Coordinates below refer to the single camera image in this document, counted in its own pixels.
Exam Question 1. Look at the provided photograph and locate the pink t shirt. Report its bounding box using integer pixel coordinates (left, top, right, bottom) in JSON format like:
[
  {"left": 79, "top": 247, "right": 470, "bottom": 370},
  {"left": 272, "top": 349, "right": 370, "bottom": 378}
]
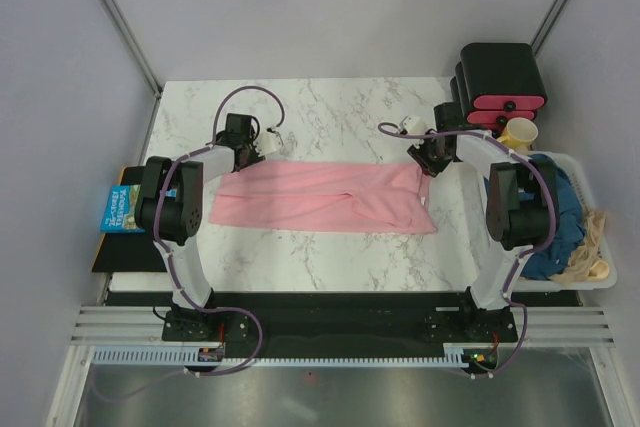
[{"left": 209, "top": 161, "right": 437, "bottom": 235}]

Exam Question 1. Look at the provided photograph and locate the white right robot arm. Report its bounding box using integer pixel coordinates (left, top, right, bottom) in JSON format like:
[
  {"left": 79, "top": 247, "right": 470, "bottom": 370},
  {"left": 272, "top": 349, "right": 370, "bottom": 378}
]
[{"left": 399, "top": 103, "right": 559, "bottom": 341}]

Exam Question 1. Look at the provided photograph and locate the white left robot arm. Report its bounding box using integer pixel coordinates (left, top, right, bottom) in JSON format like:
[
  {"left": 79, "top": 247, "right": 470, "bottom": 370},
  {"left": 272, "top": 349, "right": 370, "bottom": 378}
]
[{"left": 134, "top": 114, "right": 264, "bottom": 340}]

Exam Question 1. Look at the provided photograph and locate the yellow mug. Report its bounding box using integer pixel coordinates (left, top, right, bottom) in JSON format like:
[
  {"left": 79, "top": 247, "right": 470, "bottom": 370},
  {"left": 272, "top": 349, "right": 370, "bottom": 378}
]
[{"left": 498, "top": 118, "right": 539, "bottom": 151}]

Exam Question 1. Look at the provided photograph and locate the black pink drawer unit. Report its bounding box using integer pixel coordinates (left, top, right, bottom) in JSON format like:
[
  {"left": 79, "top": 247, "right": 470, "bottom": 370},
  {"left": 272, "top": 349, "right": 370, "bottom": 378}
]
[{"left": 450, "top": 42, "right": 547, "bottom": 133}]

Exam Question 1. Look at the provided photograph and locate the blue treehouse book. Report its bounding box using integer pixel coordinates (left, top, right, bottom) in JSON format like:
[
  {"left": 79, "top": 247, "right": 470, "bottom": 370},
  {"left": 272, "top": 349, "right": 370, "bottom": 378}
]
[{"left": 100, "top": 185, "right": 143, "bottom": 234}]

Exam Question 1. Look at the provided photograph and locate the white plastic basket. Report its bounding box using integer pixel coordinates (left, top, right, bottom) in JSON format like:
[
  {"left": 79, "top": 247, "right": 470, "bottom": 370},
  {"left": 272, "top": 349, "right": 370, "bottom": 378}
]
[{"left": 515, "top": 152, "right": 617, "bottom": 292}]

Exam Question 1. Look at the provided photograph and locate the blue t shirt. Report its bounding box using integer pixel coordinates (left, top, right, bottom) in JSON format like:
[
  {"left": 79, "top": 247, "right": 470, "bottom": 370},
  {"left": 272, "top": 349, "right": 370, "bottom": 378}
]
[{"left": 517, "top": 153, "right": 587, "bottom": 282}]

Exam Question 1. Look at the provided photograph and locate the black orange notebook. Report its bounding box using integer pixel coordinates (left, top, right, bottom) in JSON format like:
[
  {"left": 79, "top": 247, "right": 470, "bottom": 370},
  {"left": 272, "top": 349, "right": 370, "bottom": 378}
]
[{"left": 92, "top": 166, "right": 165, "bottom": 273}]

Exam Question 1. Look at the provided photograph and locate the beige t shirt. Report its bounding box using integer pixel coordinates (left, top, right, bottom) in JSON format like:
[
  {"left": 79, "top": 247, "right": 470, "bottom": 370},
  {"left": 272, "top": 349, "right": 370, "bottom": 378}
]
[{"left": 551, "top": 208, "right": 610, "bottom": 286}]

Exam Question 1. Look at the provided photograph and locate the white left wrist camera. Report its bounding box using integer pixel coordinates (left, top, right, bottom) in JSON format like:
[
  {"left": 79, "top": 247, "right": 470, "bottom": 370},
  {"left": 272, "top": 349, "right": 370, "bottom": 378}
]
[{"left": 254, "top": 127, "right": 283, "bottom": 157}]

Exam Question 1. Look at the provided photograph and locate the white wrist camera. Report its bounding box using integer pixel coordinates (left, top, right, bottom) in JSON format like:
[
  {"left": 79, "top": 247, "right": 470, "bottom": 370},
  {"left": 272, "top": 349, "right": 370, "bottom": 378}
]
[
  {"left": 254, "top": 127, "right": 283, "bottom": 157},
  {"left": 398, "top": 115, "right": 429, "bottom": 136}
]

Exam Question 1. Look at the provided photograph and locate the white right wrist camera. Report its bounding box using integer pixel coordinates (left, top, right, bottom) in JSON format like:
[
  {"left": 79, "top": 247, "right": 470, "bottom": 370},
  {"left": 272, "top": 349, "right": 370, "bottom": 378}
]
[{"left": 398, "top": 115, "right": 429, "bottom": 136}]

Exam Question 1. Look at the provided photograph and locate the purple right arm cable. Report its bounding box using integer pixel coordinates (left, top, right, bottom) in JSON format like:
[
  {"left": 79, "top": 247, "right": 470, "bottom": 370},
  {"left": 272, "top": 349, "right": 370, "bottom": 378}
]
[{"left": 377, "top": 121, "right": 560, "bottom": 380}]

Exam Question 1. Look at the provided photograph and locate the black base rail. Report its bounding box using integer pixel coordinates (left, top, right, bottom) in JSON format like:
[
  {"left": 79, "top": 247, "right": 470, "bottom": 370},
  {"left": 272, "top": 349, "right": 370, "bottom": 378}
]
[{"left": 162, "top": 292, "right": 518, "bottom": 357}]

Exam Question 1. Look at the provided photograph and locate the white slotted cable duct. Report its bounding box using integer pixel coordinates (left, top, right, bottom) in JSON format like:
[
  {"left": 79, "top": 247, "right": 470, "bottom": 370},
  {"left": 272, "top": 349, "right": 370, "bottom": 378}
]
[{"left": 91, "top": 344, "right": 468, "bottom": 368}]

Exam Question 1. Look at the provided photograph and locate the left aluminium frame post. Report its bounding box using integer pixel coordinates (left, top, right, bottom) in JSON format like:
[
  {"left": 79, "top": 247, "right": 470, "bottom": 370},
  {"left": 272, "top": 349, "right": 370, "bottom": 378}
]
[{"left": 98, "top": 0, "right": 163, "bottom": 99}]

